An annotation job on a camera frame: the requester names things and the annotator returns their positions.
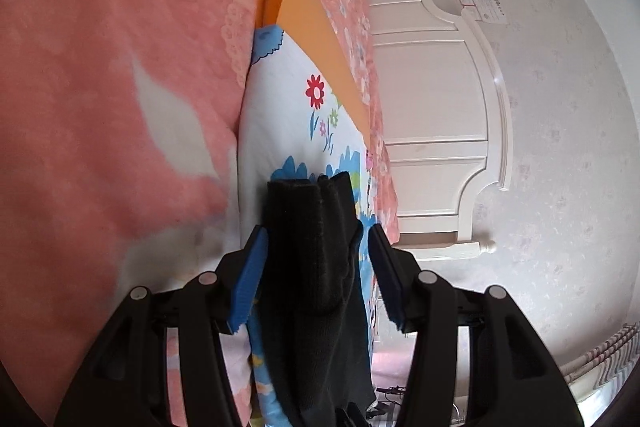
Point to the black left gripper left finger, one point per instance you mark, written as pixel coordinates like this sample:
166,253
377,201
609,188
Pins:
123,379

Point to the checkered quilt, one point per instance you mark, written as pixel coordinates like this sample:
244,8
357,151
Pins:
605,367

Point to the black pants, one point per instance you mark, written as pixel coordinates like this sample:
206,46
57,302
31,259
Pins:
310,308

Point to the white headboard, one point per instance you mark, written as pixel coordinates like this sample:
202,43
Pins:
447,124

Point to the blue cartoon bed sheet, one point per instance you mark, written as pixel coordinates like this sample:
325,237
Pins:
301,118

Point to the pink floral blanket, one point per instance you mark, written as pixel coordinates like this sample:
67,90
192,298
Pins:
119,129

